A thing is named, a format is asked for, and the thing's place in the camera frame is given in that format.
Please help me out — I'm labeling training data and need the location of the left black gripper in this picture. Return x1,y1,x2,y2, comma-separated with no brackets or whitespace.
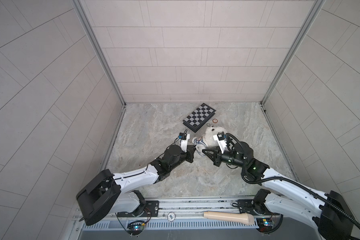
166,145,197,172

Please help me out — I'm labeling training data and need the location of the white teddy bear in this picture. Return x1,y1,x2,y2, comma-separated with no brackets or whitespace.
202,127,227,148

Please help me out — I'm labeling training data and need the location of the blue white striped sweater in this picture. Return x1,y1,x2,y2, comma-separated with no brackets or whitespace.
192,137,209,157

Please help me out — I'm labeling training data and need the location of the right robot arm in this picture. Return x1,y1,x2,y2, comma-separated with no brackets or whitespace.
202,142,355,240

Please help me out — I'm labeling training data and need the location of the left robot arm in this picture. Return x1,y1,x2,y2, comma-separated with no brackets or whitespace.
76,145,196,226

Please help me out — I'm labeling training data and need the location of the black folded chess board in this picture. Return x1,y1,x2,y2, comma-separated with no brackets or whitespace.
183,103,216,133

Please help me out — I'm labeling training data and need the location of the white round knob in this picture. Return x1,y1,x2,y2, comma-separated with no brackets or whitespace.
167,212,176,222

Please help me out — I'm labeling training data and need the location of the left green circuit board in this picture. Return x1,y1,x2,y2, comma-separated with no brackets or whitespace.
127,220,147,236

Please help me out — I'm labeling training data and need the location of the green circuit board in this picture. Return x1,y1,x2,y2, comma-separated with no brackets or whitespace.
256,218,274,233
127,220,147,236

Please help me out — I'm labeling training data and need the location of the right green circuit board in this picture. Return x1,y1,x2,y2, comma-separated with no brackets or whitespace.
256,218,274,233

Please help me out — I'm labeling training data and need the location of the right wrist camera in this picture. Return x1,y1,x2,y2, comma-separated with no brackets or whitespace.
213,132,228,153

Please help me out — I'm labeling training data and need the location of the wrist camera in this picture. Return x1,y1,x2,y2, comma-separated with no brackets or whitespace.
179,133,190,153
213,132,228,153

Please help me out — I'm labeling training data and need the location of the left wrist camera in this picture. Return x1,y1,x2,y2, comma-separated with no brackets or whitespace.
179,133,190,153

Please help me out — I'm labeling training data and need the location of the aluminium mounting rail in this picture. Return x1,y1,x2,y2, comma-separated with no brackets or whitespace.
73,196,323,221

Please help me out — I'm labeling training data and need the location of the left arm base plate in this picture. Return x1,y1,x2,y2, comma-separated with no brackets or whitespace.
117,201,160,218

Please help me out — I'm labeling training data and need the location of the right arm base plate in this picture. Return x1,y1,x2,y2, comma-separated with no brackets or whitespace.
236,199,280,217

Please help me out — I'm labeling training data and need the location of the beige handle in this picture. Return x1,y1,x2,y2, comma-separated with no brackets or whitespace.
204,211,255,226

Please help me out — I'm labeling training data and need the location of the black corrugated cable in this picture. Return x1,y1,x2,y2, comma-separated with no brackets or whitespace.
224,132,360,240

